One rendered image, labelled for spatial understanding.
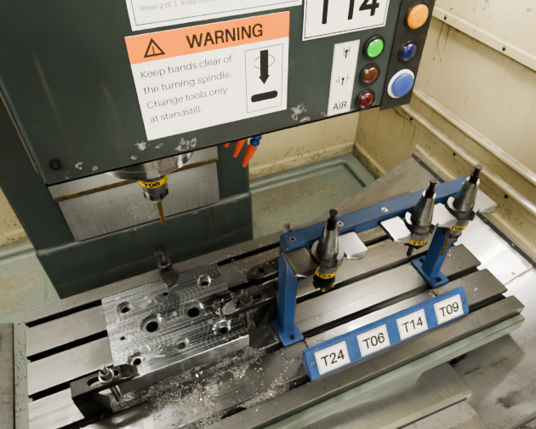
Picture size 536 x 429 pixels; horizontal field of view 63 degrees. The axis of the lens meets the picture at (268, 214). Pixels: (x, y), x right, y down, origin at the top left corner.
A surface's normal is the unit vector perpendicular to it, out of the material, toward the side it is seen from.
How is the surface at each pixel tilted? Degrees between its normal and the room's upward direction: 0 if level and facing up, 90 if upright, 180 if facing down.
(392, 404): 7
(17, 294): 0
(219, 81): 90
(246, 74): 90
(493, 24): 90
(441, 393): 8
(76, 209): 90
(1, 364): 23
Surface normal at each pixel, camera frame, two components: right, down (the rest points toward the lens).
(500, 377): -0.37, -0.55
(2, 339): 0.36, -0.77
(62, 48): 0.40, 0.64
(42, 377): 0.00, -0.72
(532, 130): -0.92, 0.28
